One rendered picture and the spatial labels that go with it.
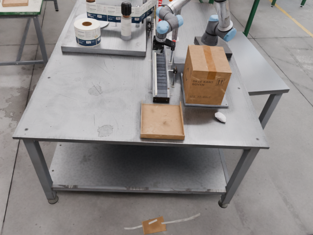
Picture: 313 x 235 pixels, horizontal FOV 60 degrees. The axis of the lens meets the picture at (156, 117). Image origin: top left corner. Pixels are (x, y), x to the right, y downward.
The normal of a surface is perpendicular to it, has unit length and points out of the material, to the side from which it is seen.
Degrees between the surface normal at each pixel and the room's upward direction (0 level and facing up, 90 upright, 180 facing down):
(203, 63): 0
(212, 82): 90
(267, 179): 0
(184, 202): 0
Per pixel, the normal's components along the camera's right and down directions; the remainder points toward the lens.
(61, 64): 0.08, -0.70
